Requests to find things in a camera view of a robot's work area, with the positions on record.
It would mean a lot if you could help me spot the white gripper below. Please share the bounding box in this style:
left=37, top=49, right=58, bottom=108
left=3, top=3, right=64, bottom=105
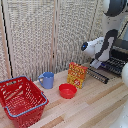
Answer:
left=89, top=58, right=104, bottom=70

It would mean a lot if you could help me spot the wire oven rack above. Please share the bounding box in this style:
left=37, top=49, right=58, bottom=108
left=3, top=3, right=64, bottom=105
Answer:
left=86, top=67, right=110, bottom=85

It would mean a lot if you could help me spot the red macaroni and cheese box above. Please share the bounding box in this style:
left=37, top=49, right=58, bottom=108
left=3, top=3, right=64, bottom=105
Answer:
left=66, top=62, right=89, bottom=90

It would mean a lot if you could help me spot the white rounded object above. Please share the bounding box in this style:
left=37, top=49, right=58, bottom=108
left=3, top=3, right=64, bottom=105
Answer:
left=120, top=62, right=128, bottom=88

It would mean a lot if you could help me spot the red plastic bowl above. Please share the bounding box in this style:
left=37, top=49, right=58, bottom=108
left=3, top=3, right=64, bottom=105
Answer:
left=58, top=83, right=78, bottom=100

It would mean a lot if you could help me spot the blue mug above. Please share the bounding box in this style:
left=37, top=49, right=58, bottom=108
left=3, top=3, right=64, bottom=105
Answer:
left=37, top=71, right=55, bottom=90

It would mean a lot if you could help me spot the beige woven folding screen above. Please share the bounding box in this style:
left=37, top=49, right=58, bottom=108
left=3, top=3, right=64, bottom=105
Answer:
left=0, top=0, right=113, bottom=83

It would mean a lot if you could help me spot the red shopping basket, blue rim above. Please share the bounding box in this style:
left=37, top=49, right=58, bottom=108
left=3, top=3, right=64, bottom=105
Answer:
left=0, top=75, right=50, bottom=128

